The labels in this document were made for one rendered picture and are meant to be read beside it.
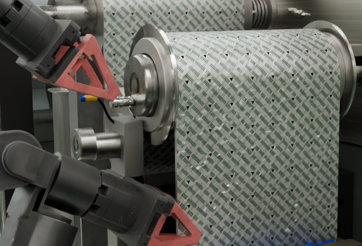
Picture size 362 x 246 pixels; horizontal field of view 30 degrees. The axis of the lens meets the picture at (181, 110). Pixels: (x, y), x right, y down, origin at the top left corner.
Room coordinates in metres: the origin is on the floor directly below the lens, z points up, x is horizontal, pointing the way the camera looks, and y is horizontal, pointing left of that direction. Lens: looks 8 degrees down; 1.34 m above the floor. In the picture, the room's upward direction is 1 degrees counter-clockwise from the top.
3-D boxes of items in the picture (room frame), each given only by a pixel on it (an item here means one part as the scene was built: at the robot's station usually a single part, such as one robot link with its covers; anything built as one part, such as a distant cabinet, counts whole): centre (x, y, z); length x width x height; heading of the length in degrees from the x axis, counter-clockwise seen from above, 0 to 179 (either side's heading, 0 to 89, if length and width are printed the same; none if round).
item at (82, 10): (1.04, 0.16, 1.33); 0.06 x 0.06 x 0.06; 26
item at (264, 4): (1.17, -0.12, 1.33); 0.07 x 0.07 x 0.07; 26
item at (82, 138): (0.82, 0.12, 1.18); 0.04 x 0.02 x 0.04; 26
